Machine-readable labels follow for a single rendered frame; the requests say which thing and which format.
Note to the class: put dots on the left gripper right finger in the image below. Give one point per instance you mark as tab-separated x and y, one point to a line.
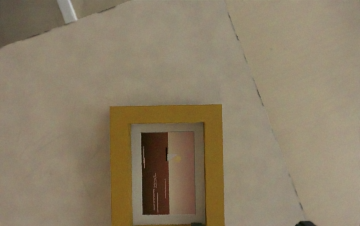
305	223

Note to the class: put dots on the yellow picture frame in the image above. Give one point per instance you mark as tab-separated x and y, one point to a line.
166	165

